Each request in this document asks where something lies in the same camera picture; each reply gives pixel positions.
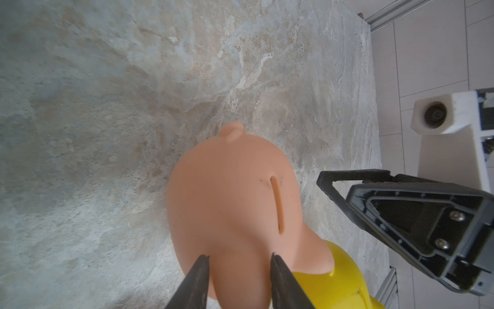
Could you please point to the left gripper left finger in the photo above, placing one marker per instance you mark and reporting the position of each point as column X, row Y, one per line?
column 193, row 291

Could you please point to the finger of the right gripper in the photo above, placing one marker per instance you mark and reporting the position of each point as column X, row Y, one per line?
column 336, row 185
column 443, row 230

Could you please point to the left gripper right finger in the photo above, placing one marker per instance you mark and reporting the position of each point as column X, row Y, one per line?
column 286, row 293

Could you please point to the pink piggy bank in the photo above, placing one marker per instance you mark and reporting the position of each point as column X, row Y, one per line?
column 235, row 198

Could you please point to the yellow piggy bank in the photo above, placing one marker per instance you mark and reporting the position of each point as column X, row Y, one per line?
column 344, row 287

